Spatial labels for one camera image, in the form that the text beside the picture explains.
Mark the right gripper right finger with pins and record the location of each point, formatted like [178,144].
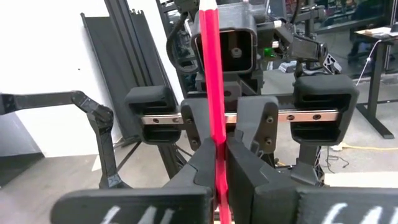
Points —
[258,193]

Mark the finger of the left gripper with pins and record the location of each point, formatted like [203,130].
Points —
[256,124]
[192,124]

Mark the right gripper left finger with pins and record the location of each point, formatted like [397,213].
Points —
[199,174]

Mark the red pencil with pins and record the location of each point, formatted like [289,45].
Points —
[213,77]

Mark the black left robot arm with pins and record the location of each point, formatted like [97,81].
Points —
[306,48]

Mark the dark desk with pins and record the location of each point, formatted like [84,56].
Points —
[374,93]

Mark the black extrusion panels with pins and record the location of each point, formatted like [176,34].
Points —
[124,62]

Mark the black angled frame strut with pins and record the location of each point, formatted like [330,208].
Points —
[102,140]

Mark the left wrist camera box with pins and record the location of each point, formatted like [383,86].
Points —
[245,18]

